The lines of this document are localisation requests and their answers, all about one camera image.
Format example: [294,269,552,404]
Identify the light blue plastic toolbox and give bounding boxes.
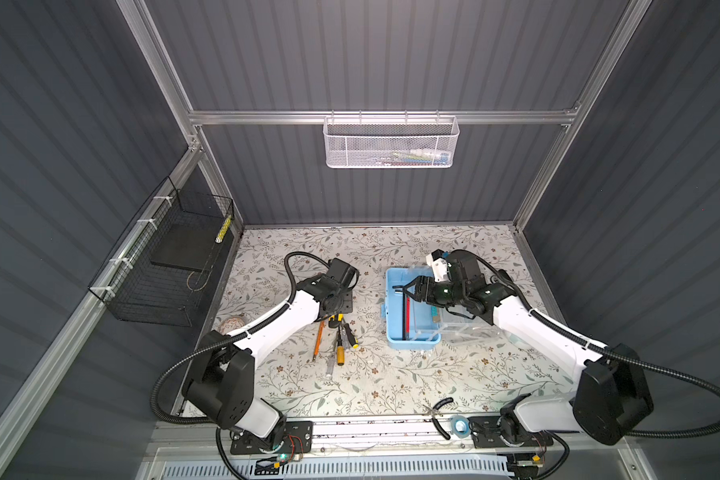
[382,266,498,350]

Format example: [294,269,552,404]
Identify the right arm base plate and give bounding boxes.
[468,414,554,449]

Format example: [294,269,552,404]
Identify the thin orange precision screwdriver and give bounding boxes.
[312,320,325,361]

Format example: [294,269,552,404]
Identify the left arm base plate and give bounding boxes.
[229,420,314,455]

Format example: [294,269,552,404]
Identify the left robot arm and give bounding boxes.
[182,252,359,449]

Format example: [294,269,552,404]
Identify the white wire mesh basket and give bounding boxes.
[322,115,460,169]

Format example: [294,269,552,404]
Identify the markers in white basket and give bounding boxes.
[371,148,452,168]

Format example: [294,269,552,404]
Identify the black hex key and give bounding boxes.
[400,288,408,341]

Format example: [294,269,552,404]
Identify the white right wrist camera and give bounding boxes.
[426,249,450,282]

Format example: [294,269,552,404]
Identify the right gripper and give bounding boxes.
[402,275,465,307]

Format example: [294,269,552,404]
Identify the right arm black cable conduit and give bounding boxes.
[449,248,720,480]

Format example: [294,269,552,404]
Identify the clear handled small screwdriver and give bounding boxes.
[326,356,336,379]

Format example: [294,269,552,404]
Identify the blue tape roll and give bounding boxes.
[450,415,471,439]

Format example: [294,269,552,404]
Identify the yellow marker in basket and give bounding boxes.
[215,215,232,244]

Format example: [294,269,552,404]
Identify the red handled hex key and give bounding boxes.
[402,292,410,340]

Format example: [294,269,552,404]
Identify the orange handled screwdriver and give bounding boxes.
[335,327,345,366]

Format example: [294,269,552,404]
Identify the black wire basket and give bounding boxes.
[89,178,235,327]

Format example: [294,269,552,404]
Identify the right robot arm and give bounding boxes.
[394,249,654,446]

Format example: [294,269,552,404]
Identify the yellow black screwdriver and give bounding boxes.
[341,320,359,349]

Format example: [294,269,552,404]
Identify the black foam pad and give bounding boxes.
[150,224,220,272]

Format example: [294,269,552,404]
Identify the white perforated vent strip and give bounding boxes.
[158,454,511,480]

